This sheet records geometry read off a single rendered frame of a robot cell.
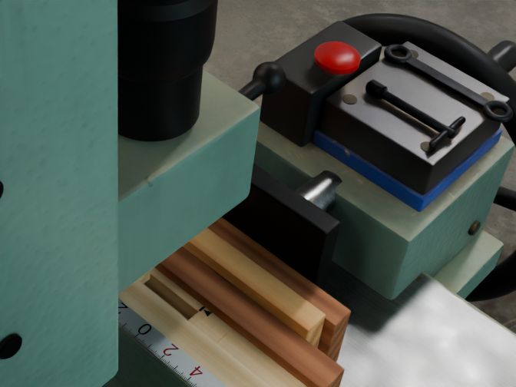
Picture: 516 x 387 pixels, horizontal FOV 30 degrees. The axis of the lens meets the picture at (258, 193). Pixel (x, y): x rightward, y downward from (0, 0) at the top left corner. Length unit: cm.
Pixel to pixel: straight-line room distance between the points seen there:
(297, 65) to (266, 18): 181
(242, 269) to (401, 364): 12
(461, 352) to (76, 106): 37
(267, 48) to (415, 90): 170
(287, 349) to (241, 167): 11
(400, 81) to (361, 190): 8
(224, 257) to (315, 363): 9
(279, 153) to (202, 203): 14
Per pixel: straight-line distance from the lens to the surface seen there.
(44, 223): 35
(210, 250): 59
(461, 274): 72
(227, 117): 50
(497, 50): 83
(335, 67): 62
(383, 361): 62
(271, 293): 57
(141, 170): 47
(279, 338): 56
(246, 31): 239
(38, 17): 30
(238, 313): 57
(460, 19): 258
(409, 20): 81
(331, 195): 62
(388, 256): 63
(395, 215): 62
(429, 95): 65
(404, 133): 62
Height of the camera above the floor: 140
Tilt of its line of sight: 45 degrees down
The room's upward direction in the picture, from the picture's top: 8 degrees clockwise
